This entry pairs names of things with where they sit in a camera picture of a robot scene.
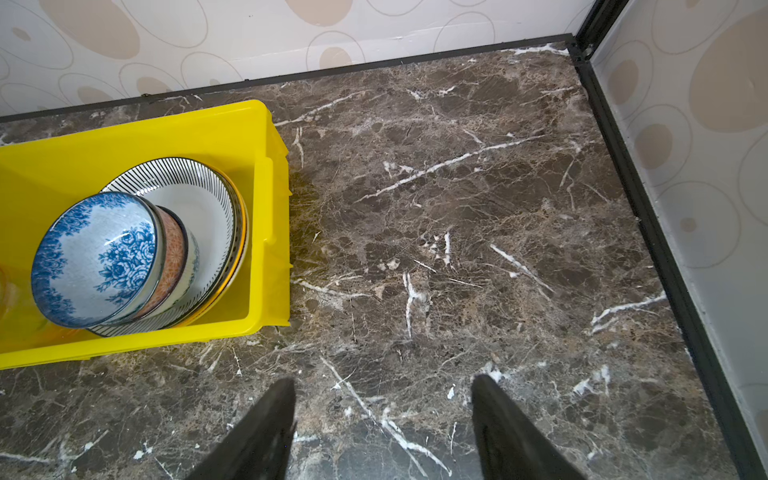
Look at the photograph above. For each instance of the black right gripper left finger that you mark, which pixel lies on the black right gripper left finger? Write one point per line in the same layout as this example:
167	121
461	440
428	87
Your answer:
259	446

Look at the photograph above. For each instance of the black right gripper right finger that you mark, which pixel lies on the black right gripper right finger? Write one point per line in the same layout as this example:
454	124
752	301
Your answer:
508	443

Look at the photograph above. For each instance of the blue floral ceramic bowl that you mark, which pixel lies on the blue floral ceramic bowl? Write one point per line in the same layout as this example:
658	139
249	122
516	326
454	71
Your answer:
186	279

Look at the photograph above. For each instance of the white black-striped-rim plate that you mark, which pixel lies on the white black-striped-rim plate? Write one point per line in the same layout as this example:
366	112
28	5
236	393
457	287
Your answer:
199	198

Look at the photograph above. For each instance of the yellow plastic bin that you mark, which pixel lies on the yellow plastic bin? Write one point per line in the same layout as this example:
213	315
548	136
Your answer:
40	178

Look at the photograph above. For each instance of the orange patterned bowl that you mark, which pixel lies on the orange patterned bowl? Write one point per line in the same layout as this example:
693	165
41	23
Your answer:
173	265

